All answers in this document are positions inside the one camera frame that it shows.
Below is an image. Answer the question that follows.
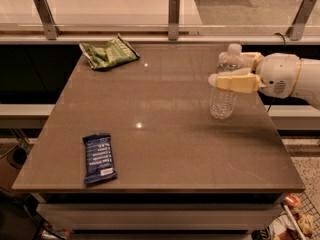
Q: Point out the right metal rail bracket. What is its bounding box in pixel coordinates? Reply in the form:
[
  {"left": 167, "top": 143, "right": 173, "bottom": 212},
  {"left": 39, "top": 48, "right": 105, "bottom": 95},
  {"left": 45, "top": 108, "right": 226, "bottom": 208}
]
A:
[{"left": 286, "top": 0, "right": 317, "bottom": 41}]

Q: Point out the green jalapeno chip bag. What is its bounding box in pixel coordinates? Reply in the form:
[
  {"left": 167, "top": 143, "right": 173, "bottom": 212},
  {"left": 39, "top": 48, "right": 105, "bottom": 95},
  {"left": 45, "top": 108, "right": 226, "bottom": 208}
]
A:
[{"left": 79, "top": 34, "right": 140, "bottom": 70}]

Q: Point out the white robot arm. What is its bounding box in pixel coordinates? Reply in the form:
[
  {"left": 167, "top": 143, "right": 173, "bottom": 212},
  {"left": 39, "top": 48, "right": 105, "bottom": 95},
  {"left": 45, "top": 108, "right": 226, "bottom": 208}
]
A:
[{"left": 208, "top": 52, "right": 320, "bottom": 109}]

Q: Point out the left metal rail bracket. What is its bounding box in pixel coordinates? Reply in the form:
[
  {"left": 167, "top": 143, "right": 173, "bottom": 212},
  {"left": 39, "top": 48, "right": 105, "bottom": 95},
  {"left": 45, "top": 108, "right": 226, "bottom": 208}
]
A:
[{"left": 33, "top": 0, "right": 59, "bottom": 40}]

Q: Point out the wire basket with snacks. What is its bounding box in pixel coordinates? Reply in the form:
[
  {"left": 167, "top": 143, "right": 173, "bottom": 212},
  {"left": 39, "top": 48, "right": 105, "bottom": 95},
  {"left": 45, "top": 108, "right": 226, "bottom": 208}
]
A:
[{"left": 266, "top": 193, "right": 320, "bottom": 240}]

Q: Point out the middle metal rail bracket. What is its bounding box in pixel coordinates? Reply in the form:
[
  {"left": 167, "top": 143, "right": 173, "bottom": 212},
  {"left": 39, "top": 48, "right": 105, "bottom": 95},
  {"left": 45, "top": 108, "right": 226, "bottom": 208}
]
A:
[{"left": 168, "top": 0, "right": 180, "bottom": 41}]

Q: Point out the white drawer front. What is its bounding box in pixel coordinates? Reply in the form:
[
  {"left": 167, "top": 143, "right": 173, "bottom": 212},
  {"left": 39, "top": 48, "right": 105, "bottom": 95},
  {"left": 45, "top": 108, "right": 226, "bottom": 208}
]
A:
[{"left": 37, "top": 204, "right": 282, "bottom": 231}]

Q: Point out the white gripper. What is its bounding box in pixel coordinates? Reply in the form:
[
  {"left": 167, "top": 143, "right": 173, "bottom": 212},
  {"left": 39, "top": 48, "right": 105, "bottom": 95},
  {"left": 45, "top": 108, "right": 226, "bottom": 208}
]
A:
[{"left": 208, "top": 52, "right": 300, "bottom": 98}]

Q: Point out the clear plastic water bottle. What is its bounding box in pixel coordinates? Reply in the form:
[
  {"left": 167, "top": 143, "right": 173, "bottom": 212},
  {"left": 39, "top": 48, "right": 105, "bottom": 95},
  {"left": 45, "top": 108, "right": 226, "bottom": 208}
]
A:
[{"left": 208, "top": 43, "right": 244, "bottom": 119}]

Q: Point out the blue snack bar wrapper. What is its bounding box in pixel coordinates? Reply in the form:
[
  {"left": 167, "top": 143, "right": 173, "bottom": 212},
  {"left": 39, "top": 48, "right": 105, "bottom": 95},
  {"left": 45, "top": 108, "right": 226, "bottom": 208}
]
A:
[{"left": 82, "top": 133, "right": 117, "bottom": 184}]

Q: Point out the metal rail bracket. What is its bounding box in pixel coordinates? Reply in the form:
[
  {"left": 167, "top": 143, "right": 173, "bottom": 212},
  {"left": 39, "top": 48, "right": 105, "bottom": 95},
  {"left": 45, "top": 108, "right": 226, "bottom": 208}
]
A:
[
  {"left": 168, "top": 0, "right": 180, "bottom": 41},
  {"left": 286, "top": 0, "right": 317, "bottom": 41},
  {"left": 33, "top": 0, "right": 59, "bottom": 40}
]

